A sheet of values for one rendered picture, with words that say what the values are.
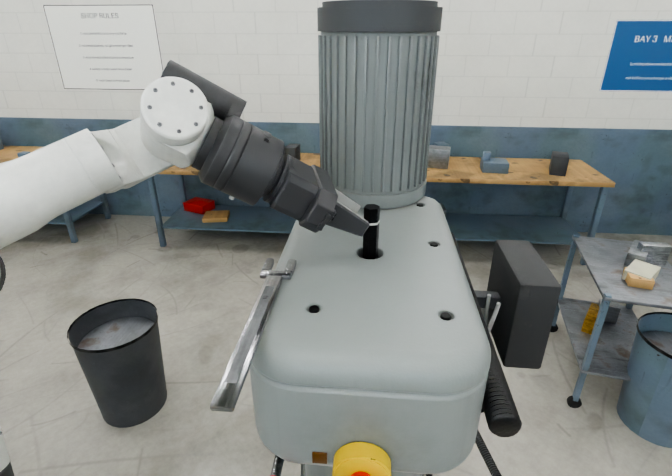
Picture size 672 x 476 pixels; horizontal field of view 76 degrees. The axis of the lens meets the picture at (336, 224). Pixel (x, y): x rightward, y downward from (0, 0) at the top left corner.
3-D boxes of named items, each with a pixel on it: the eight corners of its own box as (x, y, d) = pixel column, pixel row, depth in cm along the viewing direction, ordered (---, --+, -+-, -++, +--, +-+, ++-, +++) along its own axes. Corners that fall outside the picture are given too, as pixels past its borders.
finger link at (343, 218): (358, 238, 56) (317, 218, 54) (371, 218, 55) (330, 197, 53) (360, 244, 55) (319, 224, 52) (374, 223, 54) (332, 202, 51)
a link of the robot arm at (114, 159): (216, 130, 47) (97, 189, 42) (205, 150, 56) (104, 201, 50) (184, 77, 47) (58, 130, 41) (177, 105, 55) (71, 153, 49)
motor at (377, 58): (430, 212, 72) (452, -2, 59) (313, 208, 74) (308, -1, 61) (420, 175, 90) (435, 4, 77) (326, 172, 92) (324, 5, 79)
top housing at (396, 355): (484, 489, 45) (510, 375, 39) (243, 468, 48) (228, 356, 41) (433, 265, 88) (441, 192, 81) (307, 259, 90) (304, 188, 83)
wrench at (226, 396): (245, 414, 35) (244, 407, 34) (198, 411, 35) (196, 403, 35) (296, 263, 57) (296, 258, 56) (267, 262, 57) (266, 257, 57)
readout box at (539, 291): (546, 371, 90) (569, 287, 82) (502, 368, 91) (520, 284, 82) (518, 313, 108) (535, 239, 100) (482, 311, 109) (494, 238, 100)
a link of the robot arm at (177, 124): (233, 181, 45) (122, 129, 41) (216, 196, 54) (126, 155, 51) (274, 91, 48) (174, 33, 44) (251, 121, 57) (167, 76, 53)
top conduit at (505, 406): (519, 440, 46) (525, 416, 45) (479, 437, 46) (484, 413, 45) (453, 245, 87) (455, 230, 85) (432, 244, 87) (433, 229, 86)
